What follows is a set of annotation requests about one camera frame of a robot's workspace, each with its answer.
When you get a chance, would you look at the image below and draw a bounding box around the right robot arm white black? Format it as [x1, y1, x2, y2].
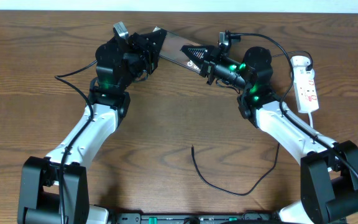
[181, 45, 358, 223]

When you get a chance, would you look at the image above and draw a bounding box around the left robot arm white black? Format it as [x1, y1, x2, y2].
[17, 29, 167, 224]

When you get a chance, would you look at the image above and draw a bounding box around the white power strip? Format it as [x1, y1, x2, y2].
[291, 55, 319, 114]

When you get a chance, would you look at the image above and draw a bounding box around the black charger cable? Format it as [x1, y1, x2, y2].
[191, 50, 314, 197]

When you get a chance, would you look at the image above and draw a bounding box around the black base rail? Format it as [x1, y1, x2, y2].
[109, 213, 281, 224]

